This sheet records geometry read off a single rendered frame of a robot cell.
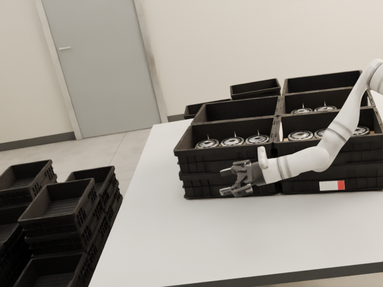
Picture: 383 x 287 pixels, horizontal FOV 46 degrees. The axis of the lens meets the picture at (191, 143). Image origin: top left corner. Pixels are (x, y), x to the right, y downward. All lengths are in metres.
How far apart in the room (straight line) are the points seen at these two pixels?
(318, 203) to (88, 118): 3.82
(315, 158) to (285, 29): 3.56
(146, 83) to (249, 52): 1.16
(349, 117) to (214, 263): 0.62
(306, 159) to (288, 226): 0.33
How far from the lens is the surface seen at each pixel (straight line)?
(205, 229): 1.70
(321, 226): 1.64
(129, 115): 5.12
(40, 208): 2.65
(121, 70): 4.99
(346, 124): 1.43
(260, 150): 1.43
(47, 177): 3.05
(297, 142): 1.72
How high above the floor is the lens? 1.60
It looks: 21 degrees down
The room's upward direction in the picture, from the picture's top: 11 degrees counter-clockwise
